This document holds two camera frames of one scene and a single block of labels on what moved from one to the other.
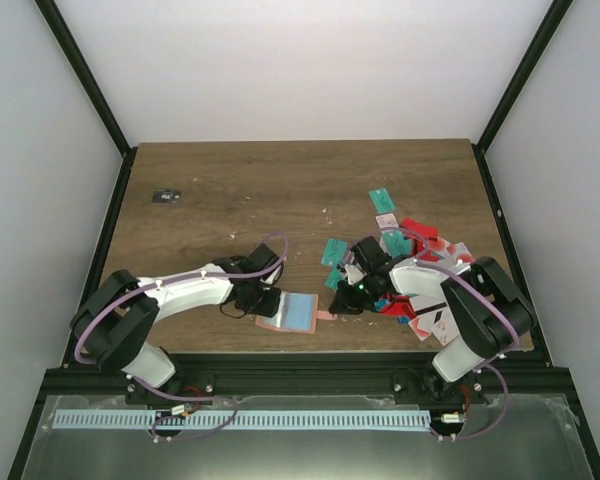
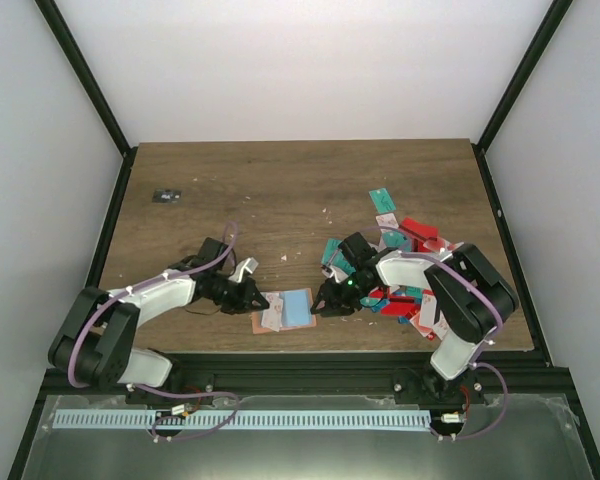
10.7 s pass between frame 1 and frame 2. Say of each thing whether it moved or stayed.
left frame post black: stayed
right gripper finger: moved
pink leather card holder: moved
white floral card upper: stayed
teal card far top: stayed
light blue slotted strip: stayed
